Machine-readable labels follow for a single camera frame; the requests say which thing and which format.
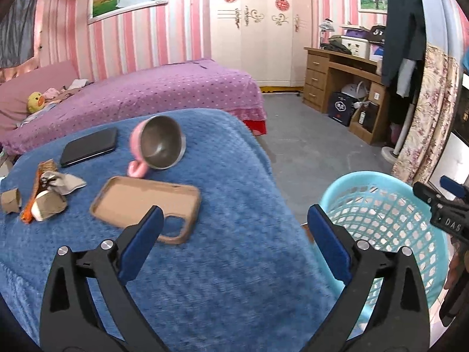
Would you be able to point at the white round lid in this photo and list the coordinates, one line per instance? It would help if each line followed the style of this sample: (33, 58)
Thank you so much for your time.
(37, 212)

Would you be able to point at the black phone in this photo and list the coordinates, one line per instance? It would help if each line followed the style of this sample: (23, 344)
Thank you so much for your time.
(89, 146)

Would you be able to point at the cardboard roll tube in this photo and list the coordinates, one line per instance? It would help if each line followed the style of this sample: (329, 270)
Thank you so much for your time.
(10, 201)

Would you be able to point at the white fan base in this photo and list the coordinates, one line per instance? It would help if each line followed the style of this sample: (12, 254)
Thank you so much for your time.
(389, 153)

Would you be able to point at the black hanging clothes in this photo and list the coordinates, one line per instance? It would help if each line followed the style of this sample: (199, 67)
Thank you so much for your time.
(403, 25)

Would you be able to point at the pink soft toy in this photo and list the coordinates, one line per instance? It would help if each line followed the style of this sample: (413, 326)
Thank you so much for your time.
(52, 92)

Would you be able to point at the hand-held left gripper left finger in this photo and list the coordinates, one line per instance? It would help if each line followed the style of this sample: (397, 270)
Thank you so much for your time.
(143, 242)

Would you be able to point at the purple dotted bed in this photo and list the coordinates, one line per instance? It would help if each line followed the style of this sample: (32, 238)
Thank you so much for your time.
(146, 91)

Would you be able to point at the pink bed headboard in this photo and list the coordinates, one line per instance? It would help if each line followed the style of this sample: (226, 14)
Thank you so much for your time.
(36, 80)

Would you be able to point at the orange snack packet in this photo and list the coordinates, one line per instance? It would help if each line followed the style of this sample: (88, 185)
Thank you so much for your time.
(27, 212)

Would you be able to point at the black appliance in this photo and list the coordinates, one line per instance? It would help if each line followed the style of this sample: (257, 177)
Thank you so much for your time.
(462, 110)

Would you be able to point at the wooden desk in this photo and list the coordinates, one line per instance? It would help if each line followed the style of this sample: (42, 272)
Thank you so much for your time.
(318, 77)

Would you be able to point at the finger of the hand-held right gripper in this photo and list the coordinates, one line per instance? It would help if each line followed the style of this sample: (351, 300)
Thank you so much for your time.
(427, 193)
(456, 189)

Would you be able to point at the white wardrobe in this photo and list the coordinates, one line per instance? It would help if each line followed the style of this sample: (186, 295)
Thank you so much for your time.
(263, 44)

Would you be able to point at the blue fleece blanket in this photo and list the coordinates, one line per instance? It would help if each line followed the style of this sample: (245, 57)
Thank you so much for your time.
(220, 264)

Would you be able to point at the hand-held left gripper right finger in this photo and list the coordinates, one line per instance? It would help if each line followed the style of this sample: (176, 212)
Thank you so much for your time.
(329, 244)

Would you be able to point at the pink floral curtain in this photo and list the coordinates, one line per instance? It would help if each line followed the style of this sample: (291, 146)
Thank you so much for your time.
(425, 117)

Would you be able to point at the desk lamp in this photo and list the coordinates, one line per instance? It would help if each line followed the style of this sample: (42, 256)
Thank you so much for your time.
(325, 27)

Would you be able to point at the brown cardboard box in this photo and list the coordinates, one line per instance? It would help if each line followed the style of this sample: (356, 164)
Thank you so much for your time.
(372, 124)

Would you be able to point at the red bed skirt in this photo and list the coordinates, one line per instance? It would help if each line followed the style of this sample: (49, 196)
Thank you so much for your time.
(254, 127)

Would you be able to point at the white folded cloth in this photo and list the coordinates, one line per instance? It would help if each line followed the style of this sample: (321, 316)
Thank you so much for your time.
(78, 83)

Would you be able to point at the dark clothes pile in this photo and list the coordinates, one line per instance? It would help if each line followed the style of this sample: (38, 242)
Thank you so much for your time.
(335, 47)

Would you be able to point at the black paper bag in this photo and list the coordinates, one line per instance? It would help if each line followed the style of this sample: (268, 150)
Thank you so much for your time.
(340, 109)

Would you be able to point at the white round appliance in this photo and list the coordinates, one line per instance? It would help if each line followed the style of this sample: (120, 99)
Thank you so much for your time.
(353, 91)

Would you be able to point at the turquoise plastic basket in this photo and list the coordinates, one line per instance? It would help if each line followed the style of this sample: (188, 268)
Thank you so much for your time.
(384, 205)

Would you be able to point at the brown phone case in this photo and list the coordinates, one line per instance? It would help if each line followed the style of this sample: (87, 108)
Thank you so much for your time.
(139, 198)

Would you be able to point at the person's right hand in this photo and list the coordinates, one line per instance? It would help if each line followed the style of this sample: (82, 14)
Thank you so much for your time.
(453, 267)

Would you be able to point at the open cardboard box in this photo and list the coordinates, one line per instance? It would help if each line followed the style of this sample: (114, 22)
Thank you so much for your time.
(353, 32)

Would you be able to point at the dark glass bottle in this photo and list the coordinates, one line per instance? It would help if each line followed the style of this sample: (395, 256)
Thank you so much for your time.
(362, 115)

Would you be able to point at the white storage box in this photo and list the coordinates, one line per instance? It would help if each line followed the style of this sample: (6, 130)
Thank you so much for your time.
(357, 48)

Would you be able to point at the yellow duck plush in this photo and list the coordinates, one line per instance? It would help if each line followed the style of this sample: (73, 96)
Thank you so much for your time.
(36, 102)

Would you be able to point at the white cabinet panel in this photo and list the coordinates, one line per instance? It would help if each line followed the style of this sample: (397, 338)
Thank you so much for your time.
(460, 161)

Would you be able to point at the pale blue plain curtain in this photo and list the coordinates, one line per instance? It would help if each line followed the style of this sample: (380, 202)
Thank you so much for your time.
(443, 7)

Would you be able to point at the pink metal-lined cup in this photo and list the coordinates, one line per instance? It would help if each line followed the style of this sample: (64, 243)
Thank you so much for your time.
(161, 143)

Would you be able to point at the grey curtain cloth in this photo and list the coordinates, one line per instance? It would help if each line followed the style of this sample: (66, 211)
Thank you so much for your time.
(18, 18)

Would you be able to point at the brown paper cup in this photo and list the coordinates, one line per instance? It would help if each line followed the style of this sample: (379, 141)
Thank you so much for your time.
(53, 205)

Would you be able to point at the black printed bag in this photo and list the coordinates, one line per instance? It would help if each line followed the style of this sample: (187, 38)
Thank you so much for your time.
(377, 35)

